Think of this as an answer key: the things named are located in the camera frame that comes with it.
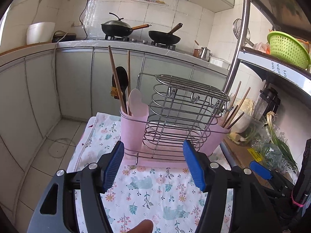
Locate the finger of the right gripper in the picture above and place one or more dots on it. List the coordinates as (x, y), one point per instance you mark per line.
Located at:
(264, 173)

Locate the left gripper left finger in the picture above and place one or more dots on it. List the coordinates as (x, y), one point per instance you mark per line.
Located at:
(56, 210)

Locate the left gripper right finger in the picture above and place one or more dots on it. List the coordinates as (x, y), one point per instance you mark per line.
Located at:
(252, 211)

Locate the dark wooden chopstick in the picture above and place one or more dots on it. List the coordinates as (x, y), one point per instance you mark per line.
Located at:
(228, 122)

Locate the white plastic spoon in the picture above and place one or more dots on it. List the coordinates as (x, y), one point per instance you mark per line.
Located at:
(135, 103)

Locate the black plastic spoon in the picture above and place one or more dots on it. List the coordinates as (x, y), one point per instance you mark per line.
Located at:
(123, 80)

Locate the left hand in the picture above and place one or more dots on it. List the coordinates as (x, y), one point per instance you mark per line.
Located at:
(145, 226)

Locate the cardboard box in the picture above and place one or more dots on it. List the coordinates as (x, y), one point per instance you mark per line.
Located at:
(241, 155)

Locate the green onions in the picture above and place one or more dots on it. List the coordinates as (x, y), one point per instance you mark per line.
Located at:
(279, 141)

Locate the clear plastic container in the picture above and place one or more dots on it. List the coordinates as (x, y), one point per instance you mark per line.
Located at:
(249, 134)

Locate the napa cabbage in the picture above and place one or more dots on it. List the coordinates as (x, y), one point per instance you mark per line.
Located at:
(247, 107)

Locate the black blender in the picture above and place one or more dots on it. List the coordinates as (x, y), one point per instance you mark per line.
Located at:
(267, 101)

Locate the floral animal print cloth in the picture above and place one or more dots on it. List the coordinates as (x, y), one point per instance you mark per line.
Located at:
(166, 196)

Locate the steel shelf pole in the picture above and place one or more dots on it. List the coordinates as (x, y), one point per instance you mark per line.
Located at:
(240, 45)

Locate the green plastic colander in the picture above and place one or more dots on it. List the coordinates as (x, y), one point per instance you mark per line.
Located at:
(287, 48)

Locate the steel kettle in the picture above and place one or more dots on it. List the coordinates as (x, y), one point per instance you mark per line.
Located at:
(205, 53)

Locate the open black frying pan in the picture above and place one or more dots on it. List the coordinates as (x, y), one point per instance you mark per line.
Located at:
(166, 38)

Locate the white rice cooker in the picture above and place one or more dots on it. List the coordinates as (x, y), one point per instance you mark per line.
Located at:
(40, 32)

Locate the lidded black wok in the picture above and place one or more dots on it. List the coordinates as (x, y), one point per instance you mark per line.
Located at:
(118, 28)

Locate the pink wire utensil rack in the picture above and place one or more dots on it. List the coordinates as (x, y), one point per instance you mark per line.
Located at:
(180, 109)

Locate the wire strainer ladle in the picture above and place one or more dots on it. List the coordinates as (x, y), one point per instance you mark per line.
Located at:
(236, 27)

